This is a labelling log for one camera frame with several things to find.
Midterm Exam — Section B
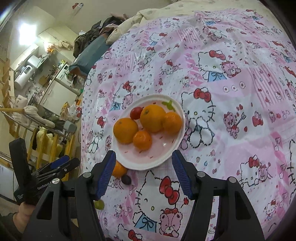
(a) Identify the pink strawberry plate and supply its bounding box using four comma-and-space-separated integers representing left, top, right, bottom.
111, 94, 185, 171

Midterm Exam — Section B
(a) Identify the white plastic bag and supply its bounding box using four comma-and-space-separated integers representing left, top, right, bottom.
67, 102, 82, 121

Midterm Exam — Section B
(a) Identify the person's left hand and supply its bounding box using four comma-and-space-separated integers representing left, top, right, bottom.
13, 202, 35, 233

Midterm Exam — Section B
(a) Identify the white washing machine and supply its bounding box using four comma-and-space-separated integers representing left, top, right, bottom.
54, 63, 76, 92

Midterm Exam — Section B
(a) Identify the dark grape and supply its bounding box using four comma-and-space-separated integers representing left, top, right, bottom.
121, 174, 132, 185

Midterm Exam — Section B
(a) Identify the pile of dark clothes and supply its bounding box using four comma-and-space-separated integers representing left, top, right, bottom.
73, 14, 128, 58

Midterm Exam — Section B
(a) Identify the small tangerine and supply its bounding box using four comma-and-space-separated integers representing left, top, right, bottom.
112, 161, 128, 179
132, 130, 152, 151
162, 112, 183, 135

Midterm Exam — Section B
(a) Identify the yellow wooden rack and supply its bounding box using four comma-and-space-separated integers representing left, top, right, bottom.
1, 107, 75, 169

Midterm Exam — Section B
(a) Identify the green grape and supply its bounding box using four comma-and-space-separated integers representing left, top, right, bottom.
94, 199, 105, 210

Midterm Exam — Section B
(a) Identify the large orange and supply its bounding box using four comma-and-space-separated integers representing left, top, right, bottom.
140, 104, 166, 133
113, 118, 138, 145

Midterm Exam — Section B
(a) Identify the cream bed quilt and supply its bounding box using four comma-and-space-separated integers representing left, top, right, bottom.
106, 0, 283, 45

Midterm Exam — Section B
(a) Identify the red cherry tomato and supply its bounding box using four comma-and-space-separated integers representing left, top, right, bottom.
129, 106, 144, 120

